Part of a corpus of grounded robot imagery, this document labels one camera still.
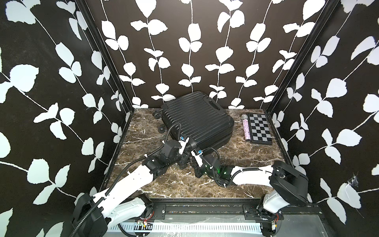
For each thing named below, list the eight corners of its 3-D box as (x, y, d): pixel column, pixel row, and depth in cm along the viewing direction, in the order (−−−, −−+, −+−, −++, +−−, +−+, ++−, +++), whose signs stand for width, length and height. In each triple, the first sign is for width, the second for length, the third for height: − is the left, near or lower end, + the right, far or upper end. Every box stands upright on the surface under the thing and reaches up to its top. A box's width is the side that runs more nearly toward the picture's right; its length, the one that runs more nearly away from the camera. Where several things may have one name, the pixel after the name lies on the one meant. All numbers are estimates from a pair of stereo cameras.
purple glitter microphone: (244, 141, 105) (245, 138, 102) (241, 116, 120) (242, 113, 117) (249, 142, 104) (251, 139, 101) (246, 117, 120) (247, 114, 117)
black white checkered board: (250, 143, 103) (251, 140, 101) (247, 114, 121) (248, 111, 119) (272, 146, 102) (273, 144, 100) (266, 117, 120) (267, 114, 117)
